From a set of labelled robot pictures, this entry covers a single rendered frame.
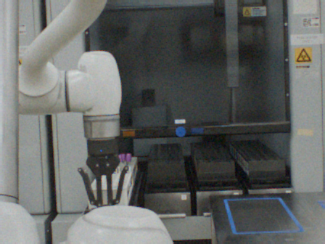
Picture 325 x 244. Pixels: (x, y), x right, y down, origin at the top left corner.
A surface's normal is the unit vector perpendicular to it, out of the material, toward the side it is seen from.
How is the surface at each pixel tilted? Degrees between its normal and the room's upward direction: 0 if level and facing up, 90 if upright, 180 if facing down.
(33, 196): 90
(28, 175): 90
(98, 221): 40
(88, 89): 89
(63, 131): 90
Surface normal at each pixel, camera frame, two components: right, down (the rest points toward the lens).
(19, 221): 0.85, -0.32
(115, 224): -0.01, -0.65
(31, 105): -0.02, 0.79
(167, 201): 0.00, 0.08
